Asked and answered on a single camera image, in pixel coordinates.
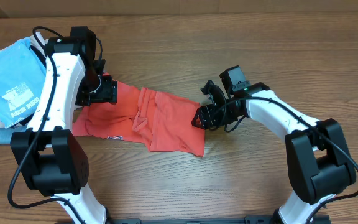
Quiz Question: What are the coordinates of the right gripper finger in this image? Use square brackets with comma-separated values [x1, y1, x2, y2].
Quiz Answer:
[191, 108, 204, 129]
[200, 80, 226, 106]

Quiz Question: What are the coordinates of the red t-shirt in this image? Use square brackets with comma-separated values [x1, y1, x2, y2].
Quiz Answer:
[73, 82, 205, 157]

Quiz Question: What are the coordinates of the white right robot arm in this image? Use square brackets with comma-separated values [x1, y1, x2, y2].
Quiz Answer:
[192, 80, 356, 223]

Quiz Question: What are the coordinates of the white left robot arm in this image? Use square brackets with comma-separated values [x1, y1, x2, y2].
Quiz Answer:
[7, 34, 117, 223]

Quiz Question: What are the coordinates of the black folded garment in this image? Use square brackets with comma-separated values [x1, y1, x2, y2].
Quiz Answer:
[19, 45, 46, 126]

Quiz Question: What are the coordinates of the light blue folded t-shirt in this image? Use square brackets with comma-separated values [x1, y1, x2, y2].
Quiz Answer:
[0, 37, 46, 128]

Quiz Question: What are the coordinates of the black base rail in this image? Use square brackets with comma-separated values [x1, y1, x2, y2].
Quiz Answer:
[109, 215, 275, 224]

